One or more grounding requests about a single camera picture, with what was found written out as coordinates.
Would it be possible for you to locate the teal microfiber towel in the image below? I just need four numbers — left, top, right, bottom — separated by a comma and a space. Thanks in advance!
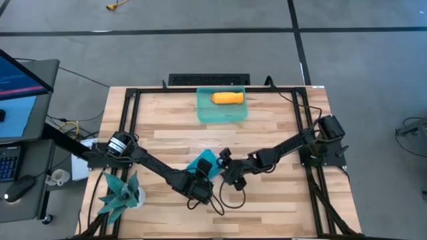
185, 149, 223, 181

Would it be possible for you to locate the grey desk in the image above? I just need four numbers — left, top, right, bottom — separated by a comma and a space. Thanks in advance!
0, 59, 61, 223

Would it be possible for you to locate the black camera cable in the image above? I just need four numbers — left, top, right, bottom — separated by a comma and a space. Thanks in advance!
185, 195, 226, 216
218, 179, 247, 210

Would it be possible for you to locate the white mug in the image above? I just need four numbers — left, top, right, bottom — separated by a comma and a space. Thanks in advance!
45, 168, 71, 187

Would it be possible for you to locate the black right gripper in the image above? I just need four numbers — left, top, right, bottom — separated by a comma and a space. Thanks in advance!
216, 148, 250, 191

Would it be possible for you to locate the yellow cable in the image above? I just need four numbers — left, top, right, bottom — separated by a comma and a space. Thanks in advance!
105, 0, 130, 11
58, 121, 81, 139

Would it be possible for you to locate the teal artificial plant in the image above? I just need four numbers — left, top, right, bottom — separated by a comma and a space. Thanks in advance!
96, 170, 141, 225

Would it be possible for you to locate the white plant pot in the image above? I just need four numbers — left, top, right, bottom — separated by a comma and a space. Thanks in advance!
132, 185, 147, 208

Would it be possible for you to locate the orange microfiber towel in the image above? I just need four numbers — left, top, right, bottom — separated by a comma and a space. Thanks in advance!
209, 91, 246, 105

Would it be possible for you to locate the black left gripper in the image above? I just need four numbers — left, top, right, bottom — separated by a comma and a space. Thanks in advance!
183, 158, 214, 205

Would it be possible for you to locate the black computer mouse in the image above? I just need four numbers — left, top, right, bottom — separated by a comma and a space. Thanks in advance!
3, 174, 37, 203

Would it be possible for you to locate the black keyboard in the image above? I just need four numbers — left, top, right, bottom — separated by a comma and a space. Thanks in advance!
0, 145, 21, 183

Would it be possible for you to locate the black perforated mat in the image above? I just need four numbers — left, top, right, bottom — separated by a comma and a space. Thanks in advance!
167, 73, 251, 87

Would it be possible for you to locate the black desktop monitor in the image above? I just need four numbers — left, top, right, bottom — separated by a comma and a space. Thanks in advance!
0, 49, 55, 140

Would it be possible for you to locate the long black hanging cable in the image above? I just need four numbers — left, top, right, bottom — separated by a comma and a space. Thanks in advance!
266, 75, 324, 129

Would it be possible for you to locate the black metal table frame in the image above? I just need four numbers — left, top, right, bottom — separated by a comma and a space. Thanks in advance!
75, 85, 364, 239

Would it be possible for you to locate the white box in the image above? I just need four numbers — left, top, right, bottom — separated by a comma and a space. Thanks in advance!
71, 138, 101, 182

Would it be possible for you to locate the teal translucent plastic basket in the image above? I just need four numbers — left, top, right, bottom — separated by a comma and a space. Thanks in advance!
195, 85, 250, 123

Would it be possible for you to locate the black desk support beam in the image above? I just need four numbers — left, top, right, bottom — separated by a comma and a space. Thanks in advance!
39, 122, 93, 160

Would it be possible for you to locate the thin black floor cable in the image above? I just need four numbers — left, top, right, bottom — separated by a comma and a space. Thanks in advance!
13, 57, 111, 89

